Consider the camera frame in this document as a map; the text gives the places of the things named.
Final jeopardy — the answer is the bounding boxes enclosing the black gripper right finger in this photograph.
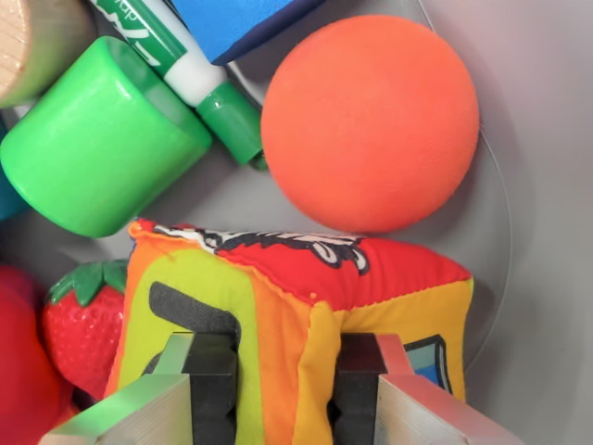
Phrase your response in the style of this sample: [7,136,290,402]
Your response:
[326,332,524,445]

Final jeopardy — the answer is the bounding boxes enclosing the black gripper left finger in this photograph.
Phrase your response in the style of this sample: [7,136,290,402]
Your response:
[39,331,240,445]

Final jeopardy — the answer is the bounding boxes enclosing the fabric cube with number ten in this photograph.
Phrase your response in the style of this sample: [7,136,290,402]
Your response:
[104,217,473,445]

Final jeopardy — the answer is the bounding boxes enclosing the gray plastic bin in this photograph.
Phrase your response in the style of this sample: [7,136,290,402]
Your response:
[0,0,593,445]

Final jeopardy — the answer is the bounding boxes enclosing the red plastic strawberry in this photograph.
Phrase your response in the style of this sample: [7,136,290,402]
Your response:
[42,260,129,402]

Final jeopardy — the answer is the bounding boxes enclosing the red plastic apple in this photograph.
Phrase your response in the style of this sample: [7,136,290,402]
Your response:
[0,263,78,445]

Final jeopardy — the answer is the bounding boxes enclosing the orange foam ball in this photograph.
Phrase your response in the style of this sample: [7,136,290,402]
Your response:
[259,14,481,234]

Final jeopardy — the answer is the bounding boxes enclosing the green plastic cylinder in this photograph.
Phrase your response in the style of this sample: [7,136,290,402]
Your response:
[0,35,213,238]

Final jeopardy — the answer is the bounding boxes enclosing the green dry erase marker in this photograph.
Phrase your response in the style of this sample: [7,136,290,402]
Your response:
[90,0,269,172]

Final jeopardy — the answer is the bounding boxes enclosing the blue soft block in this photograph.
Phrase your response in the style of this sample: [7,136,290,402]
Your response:
[169,0,325,66]

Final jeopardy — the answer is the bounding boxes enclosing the round wooden cylinder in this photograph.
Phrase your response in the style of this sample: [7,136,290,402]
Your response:
[0,0,96,108]

